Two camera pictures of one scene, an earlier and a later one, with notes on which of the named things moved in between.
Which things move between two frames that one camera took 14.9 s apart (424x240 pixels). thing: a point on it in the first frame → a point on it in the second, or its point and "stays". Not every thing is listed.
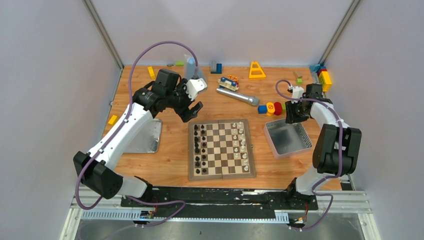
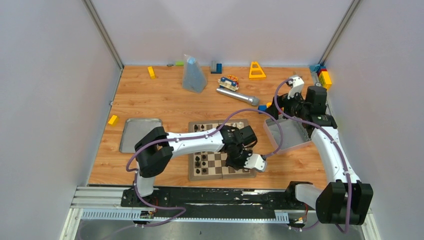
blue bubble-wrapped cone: [191, 70] stays
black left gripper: [185, 105] → [239, 159]
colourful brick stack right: [324, 78] stays
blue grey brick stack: [216, 68] stays
